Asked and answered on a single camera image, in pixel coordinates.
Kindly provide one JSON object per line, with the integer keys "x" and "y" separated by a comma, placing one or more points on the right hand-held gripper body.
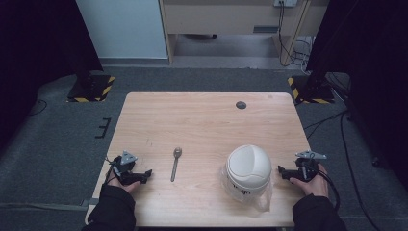
{"x": 308, "y": 166}

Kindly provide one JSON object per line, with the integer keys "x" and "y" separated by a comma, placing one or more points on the person's right hand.
{"x": 316, "y": 186}

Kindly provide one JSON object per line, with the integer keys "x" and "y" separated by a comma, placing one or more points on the white domed lidded bowl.
{"x": 249, "y": 168}

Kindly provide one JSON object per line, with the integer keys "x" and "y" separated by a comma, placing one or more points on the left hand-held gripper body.
{"x": 124, "y": 164}

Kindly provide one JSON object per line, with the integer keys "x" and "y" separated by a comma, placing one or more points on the wall power outlet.
{"x": 285, "y": 3}

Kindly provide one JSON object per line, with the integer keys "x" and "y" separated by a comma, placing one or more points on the clear plastic bag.
{"x": 256, "y": 202}

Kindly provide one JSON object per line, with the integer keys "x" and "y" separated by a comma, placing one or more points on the black striped stand base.
{"x": 93, "y": 89}
{"x": 312, "y": 93}

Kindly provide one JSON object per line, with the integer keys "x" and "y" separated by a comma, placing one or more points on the light wooden cabinet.
{"x": 224, "y": 19}

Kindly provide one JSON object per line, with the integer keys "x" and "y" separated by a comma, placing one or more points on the dark curtain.
{"x": 35, "y": 48}
{"x": 375, "y": 80}

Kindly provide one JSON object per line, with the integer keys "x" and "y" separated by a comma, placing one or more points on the white panel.
{"x": 123, "y": 29}

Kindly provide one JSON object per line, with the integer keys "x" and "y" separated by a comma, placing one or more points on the black stand pole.
{"x": 84, "y": 69}
{"x": 316, "y": 78}

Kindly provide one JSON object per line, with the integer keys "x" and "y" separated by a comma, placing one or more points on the person's left hand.
{"x": 125, "y": 186}

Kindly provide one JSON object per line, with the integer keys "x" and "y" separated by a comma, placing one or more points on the metal spoon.
{"x": 175, "y": 166}

